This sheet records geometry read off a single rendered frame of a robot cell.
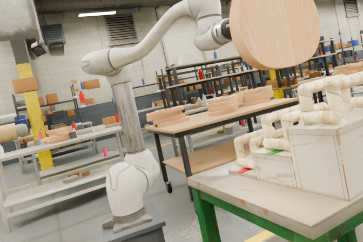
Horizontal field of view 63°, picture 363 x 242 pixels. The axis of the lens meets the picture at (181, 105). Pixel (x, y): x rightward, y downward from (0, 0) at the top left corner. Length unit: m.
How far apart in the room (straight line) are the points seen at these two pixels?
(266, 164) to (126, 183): 0.69
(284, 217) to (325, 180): 0.15
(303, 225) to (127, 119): 1.06
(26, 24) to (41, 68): 11.28
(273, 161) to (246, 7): 0.45
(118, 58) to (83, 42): 10.75
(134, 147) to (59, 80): 10.28
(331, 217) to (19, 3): 0.72
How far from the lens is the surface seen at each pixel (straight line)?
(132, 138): 1.56
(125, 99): 1.55
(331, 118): 0.79
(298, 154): 0.85
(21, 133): 0.64
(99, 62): 1.41
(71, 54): 11.96
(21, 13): 0.52
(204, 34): 1.22
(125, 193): 1.41
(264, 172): 0.97
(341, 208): 0.78
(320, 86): 0.88
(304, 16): 1.07
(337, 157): 0.78
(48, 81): 11.74
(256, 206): 0.83
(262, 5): 0.94
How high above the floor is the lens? 1.26
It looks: 3 degrees down
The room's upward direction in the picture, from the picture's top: 12 degrees counter-clockwise
